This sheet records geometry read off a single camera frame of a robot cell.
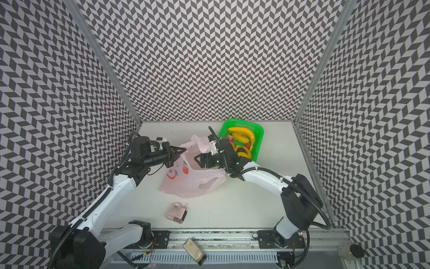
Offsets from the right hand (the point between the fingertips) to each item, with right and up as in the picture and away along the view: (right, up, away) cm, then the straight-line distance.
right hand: (200, 162), depth 80 cm
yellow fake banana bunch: (+24, +13, +28) cm, 39 cm away
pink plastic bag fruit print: (-7, -7, -4) cm, 10 cm away
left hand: (-5, +7, -7) cm, 11 cm away
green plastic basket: (+33, +15, +24) cm, 44 cm away
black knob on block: (+65, -34, -13) cm, 75 cm away
